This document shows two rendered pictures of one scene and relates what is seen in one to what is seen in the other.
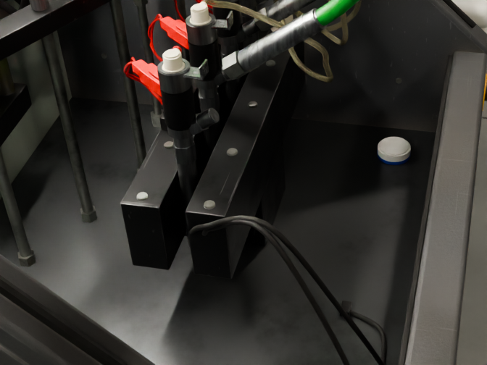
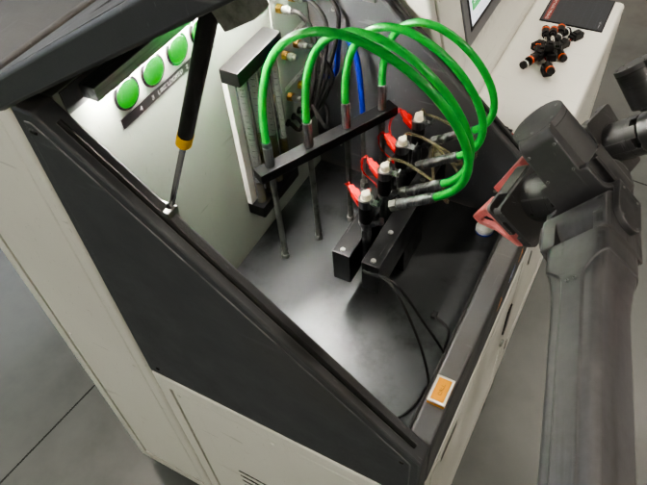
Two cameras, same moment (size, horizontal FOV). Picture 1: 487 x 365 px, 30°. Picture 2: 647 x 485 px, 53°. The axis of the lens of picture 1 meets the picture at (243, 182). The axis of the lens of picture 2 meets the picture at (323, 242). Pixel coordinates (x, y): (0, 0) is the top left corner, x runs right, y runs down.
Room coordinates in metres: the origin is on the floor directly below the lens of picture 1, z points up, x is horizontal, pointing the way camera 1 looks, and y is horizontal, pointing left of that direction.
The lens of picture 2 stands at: (-0.13, -0.07, 1.92)
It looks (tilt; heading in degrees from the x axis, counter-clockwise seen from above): 49 degrees down; 15
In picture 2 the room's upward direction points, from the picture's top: 6 degrees counter-clockwise
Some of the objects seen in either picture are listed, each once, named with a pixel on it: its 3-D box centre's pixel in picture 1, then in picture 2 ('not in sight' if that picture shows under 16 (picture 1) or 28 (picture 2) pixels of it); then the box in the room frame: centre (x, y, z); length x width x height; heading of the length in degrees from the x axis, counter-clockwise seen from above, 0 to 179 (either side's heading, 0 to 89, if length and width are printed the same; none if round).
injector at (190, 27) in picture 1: (221, 114); (389, 210); (0.74, 0.02, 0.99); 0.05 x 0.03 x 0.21; 72
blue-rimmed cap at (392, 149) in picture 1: (393, 150); (484, 228); (0.85, -0.18, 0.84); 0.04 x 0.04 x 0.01
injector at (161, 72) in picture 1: (197, 164); (372, 238); (0.66, 0.04, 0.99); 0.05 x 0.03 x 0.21; 72
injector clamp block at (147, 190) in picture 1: (227, 158); (392, 224); (0.78, 0.01, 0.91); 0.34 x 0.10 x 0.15; 162
